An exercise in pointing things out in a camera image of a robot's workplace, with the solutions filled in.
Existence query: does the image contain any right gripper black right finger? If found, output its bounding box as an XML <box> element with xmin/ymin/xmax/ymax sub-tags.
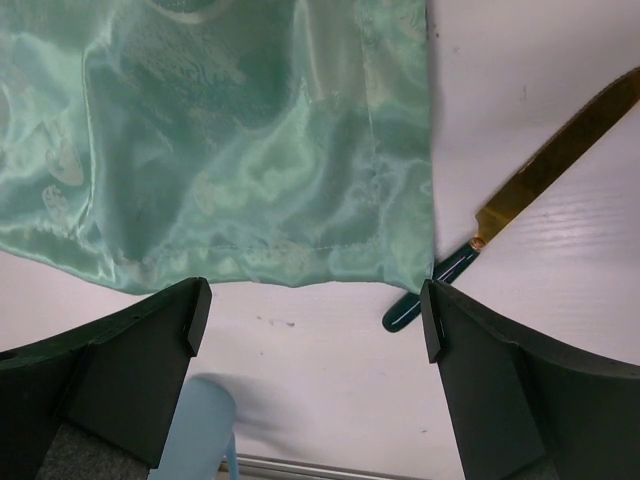
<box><xmin>421</xmin><ymin>281</ymin><xmax>639</xmax><ymax>479</ymax></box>

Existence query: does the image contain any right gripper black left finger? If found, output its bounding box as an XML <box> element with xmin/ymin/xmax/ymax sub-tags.
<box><xmin>1</xmin><ymin>278</ymin><xmax>212</xmax><ymax>479</ymax></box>

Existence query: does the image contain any green satin placemat cloth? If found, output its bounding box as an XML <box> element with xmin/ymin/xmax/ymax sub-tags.
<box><xmin>1</xmin><ymin>1</ymin><xmax>434</xmax><ymax>294</ymax></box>

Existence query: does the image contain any light blue mug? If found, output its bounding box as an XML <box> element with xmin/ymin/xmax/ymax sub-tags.
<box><xmin>149</xmin><ymin>377</ymin><xmax>239</xmax><ymax>479</ymax></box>

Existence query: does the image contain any aluminium front rail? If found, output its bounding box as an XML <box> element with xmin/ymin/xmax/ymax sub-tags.
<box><xmin>219</xmin><ymin>452</ymin><xmax>464</xmax><ymax>480</ymax></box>

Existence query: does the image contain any gold knife green handle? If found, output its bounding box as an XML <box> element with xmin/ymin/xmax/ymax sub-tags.
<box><xmin>382</xmin><ymin>67</ymin><xmax>640</xmax><ymax>335</ymax></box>

